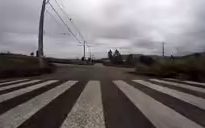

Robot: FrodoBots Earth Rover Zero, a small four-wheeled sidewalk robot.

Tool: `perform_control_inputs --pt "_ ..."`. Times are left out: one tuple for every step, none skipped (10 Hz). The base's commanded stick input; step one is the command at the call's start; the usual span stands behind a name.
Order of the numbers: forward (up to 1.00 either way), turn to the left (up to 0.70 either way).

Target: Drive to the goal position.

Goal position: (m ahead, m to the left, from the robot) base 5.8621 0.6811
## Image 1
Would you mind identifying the dark clump of trees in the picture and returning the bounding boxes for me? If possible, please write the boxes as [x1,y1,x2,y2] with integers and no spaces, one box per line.
[107,48,124,66]

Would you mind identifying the overhead wires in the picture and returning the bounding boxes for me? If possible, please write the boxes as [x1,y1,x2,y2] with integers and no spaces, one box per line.
[44,0,91,51]

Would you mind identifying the dry grass verge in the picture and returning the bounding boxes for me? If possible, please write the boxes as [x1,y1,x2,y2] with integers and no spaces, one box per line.
[133,55,205,84]

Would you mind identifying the short utility pole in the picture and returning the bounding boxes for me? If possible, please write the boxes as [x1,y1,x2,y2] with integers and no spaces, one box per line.
[82,40,87,62]

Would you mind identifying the grey asphalt road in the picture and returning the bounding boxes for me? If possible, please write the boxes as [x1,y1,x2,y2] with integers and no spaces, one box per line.
[0,62,205,128]

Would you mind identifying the white zebra crossing stripes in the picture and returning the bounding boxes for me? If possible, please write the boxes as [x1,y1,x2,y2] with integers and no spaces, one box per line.
[0,77,205,128]

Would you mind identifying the tall utility pole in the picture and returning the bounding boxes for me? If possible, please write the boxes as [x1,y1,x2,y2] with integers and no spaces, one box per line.
[37,0,48,58]

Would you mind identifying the dark grassy bank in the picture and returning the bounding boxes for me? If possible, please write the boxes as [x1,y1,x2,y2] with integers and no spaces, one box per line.
[0,53,56,81]

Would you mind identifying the distant hill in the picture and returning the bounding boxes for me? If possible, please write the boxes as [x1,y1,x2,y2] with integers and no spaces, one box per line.
[123,48,205,61]

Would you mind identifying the thin pole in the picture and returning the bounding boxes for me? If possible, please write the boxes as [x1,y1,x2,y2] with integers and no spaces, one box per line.
[161,41,166,58]

